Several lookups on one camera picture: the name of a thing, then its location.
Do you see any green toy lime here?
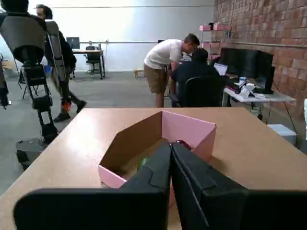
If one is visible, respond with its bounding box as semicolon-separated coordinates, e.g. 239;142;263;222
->
136;157;151;172

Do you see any pink cardboard box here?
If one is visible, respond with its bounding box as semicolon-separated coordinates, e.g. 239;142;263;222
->
98;110;217;209

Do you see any white box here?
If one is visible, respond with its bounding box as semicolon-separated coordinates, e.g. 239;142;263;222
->
267;124;298;146

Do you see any red toy pomegranate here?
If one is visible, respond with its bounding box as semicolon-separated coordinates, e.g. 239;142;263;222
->
173;139;192;152

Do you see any black case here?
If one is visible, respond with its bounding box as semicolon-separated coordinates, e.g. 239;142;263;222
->
16;140;47;171

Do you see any white desk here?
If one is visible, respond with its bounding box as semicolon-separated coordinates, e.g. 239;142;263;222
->
223;74;297;113

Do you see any black office chair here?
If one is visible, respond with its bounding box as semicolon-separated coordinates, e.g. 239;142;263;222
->
169;75;231;108

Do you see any open laptop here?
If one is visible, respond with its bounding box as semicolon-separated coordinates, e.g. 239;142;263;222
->
213;62;228;76

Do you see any person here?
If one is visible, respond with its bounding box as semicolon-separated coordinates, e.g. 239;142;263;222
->
35;4;87;123
170;47;224;108
143;33;201;108

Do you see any black computer monitor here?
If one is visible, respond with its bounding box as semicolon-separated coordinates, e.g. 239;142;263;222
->
220;47;260;79
254;50;275;94

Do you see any black swivel chair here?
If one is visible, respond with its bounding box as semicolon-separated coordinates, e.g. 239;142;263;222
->
84;46;103;75

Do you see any wooden desk with black legs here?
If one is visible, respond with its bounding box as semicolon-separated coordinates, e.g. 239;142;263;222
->
71;49;106;80

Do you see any silver computer monitor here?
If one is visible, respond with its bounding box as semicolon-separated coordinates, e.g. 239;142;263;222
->
66;36;81;50

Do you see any grey humanoid robot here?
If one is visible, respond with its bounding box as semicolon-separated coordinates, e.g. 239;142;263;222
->
0;0;71;144

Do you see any grey wall pipe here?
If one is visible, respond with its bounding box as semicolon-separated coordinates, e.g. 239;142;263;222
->
227;40;307;49

